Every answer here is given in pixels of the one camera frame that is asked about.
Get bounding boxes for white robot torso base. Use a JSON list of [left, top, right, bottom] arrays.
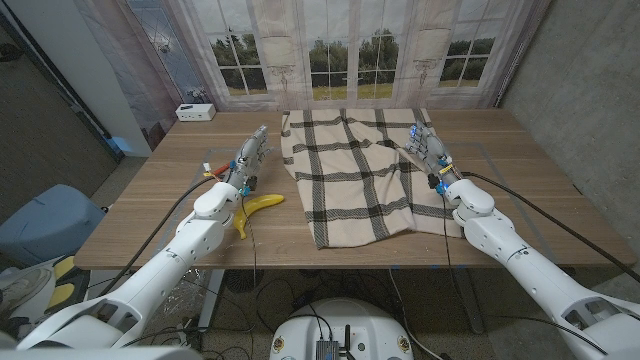
[[268, 297, 415, 360]]

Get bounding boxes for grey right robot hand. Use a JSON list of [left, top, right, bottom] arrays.
[[403, 122, 462, 191]]

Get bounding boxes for yellow toy banana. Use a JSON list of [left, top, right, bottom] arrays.
[[232, 193, 286, 241]]

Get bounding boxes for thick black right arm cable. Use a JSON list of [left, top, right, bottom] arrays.
[[460, 171, 640, 282]]

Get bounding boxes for yellow black floor pad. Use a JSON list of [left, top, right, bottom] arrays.
[[47, 254, 91, 316]]

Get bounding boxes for white power strip box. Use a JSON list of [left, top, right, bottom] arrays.
[[174, 103, 217, 123]]

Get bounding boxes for round black floor fan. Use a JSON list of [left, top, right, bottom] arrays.
[[223, 269, 265, 295]]

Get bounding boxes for small grey electronics box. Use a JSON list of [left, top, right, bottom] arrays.
[[314, 339, 341, 360]]

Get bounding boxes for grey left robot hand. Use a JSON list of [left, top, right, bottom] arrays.
[[227, 124, 274, 190]]

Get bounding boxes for clear crumpled plastic sheet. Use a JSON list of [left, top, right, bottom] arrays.
[[167, 269, 206, 321]]

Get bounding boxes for printed window backdrop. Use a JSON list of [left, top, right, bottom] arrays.
[[73, 0, 554, 151]]

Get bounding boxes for cream black plaid scarf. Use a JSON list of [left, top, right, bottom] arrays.
[[279, 108, 464, 250]]

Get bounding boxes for grey table leg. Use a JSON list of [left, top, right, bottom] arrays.
[[452, 268, 486, 335]]

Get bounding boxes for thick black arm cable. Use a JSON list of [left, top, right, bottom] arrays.
[[460, 171, 640, 282], [97, 174, 224, 297]]

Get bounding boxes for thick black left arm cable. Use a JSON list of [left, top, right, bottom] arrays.
[[97, 174, 224, 297]]

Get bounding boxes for white grey sneaker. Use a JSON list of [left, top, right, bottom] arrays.
[[0, 267, 51, 316]]

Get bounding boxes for white table leg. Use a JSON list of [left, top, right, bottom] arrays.
[[197, 269, 226, 332]]

